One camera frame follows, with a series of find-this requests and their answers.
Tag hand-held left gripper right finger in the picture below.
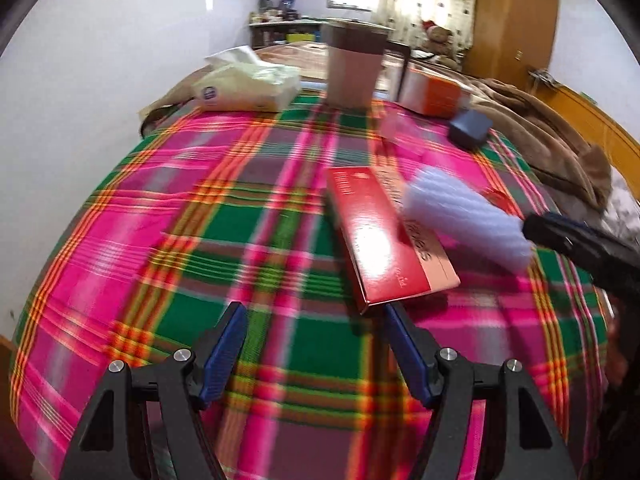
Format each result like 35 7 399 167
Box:
384 302 578 480

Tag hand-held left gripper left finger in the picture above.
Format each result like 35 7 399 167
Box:
60 301 249 480

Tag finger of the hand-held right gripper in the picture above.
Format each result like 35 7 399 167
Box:
522 211 640 306

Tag red tablet box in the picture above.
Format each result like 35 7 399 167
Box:
325 166 461 316

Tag white foam wrap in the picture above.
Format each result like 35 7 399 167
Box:
402 167 533 271

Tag plaid tablecloth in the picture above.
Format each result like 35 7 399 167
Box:
9 95 613 480

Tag wooden headboard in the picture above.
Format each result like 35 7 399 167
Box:
542 82 640 181

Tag blue glasses case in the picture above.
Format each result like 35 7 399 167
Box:
447 109 493 151

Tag orange and white tissue box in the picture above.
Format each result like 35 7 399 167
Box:
400 64 473 118

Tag wooden wardrobe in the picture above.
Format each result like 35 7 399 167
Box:
462 0 560 93

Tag brown teddy bear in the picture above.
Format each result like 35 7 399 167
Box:
420 20 463 68

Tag soft tissue pack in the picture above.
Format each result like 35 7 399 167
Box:
192 45 302 112

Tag brown lidded mug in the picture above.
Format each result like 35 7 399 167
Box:
320 18 412 109

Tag cluttered shelf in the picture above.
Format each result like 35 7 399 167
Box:
248 17 326 51

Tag white charger cables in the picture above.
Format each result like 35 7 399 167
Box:
527 67 557 89

